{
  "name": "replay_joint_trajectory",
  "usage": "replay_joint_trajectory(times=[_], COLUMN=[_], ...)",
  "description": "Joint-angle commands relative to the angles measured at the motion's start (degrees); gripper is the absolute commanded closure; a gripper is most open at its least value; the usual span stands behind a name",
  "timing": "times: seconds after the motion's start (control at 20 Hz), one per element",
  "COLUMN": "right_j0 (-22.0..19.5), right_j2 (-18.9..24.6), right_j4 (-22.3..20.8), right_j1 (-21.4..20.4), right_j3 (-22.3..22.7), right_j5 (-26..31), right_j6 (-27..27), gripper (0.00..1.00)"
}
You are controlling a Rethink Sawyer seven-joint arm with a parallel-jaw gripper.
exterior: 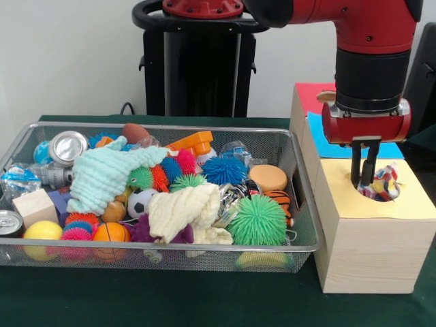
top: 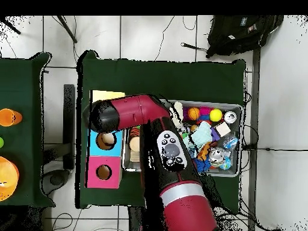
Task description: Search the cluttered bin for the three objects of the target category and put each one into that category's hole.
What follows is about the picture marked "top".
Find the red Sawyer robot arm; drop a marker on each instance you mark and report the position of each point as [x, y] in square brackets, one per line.
[178, 192]

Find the wooden box with three holes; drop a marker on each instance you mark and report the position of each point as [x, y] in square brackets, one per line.
[103, 173]

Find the clear mesh bin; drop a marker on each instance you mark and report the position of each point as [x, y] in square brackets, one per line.
[226, 171]

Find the tan round wooden block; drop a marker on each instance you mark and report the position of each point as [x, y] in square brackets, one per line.
[134, 143]

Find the cream yellow cloth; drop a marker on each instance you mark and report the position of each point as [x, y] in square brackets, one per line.
[177, 113]

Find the small orange basketball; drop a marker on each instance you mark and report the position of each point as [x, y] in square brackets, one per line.
[193, 113]

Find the mint green cloth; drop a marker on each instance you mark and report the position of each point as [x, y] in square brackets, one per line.
[203, 134]

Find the pink spiky ball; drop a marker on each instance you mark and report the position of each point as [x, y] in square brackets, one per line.
[206, 111]

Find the silver drink can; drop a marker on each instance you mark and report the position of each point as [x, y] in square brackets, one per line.
[217, 156]

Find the grey round base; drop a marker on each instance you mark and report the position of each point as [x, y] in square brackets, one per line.
[55, 180]

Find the black backpack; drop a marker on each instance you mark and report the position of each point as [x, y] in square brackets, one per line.
[240, 33]

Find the dark green side tablecloth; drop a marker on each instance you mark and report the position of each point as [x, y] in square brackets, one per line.
[29, 96]

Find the black tripod leg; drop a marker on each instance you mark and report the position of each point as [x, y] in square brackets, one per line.
[67, 29]
[10, 26]

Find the orange plastic cup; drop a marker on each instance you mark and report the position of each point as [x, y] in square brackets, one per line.
[9, 117]

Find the small green ball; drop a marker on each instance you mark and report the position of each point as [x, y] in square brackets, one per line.
[1, 142]

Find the orange plastic bowl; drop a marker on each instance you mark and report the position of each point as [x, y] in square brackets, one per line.
[7, 178]

